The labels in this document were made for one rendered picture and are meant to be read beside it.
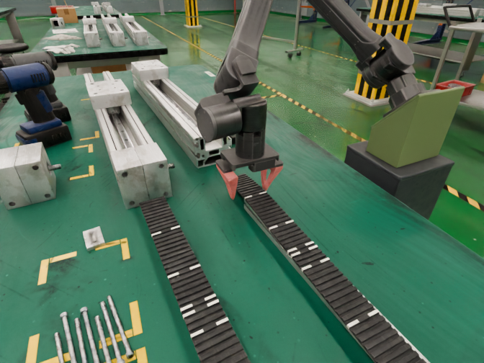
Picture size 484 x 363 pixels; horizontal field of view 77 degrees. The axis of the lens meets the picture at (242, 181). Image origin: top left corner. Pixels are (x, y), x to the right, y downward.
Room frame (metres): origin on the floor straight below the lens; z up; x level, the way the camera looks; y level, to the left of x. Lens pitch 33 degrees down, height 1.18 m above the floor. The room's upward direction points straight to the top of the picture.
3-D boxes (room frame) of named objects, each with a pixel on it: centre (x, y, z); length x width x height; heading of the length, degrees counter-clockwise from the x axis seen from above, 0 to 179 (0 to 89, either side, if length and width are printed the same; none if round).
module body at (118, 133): (0.95, 0.42, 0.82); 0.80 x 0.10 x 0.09; 28
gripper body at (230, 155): (0.53, -0.02, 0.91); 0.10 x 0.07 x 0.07; 116
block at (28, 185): (0.56, 0.46, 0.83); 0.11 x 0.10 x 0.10; 117
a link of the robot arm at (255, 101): (0.53, -0.01, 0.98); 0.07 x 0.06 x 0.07; 126
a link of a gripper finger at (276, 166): (0.54, -0.04, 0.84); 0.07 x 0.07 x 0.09; 26
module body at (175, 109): (1.04, 0.26, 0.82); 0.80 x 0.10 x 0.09; 28
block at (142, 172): (0.56, 0.21, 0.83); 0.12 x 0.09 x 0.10; 118
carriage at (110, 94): (0.95, 0.42, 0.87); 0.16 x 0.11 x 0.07; 28
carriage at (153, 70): (1.26, 0.37, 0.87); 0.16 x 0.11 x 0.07; 28
